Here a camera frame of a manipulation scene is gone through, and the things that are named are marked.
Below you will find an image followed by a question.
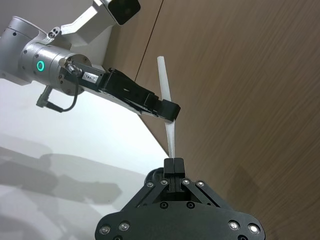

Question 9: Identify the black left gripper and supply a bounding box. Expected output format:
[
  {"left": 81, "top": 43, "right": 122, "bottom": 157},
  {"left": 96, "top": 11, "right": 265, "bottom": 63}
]
[{"left": 65, "top": 58, "right": 182, "bottom": 124}]

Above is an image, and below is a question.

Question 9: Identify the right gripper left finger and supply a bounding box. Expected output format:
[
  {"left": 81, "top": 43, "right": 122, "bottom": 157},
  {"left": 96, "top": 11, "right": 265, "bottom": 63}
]
[{"left": 121, "top": 157, "right": 175, "bottom": 212}]

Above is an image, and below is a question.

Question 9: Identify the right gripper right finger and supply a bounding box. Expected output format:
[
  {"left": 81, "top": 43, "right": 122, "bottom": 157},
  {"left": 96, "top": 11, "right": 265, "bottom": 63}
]
[{"left": 173, "top": 157, "right": 236, "bottom": 211}]

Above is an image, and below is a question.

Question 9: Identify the small white plastic piece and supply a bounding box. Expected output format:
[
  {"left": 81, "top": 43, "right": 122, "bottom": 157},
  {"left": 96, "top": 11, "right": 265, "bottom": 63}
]
[{"left": 156, "top": 56, "right": 177, "bottom": 160}]

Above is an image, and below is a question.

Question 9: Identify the thin dark cable, silver plug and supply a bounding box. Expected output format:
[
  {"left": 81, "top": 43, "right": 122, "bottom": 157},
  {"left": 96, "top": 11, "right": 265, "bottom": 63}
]
[{"left": 36, "top": 62, "right": 85, "bottom": 114}]

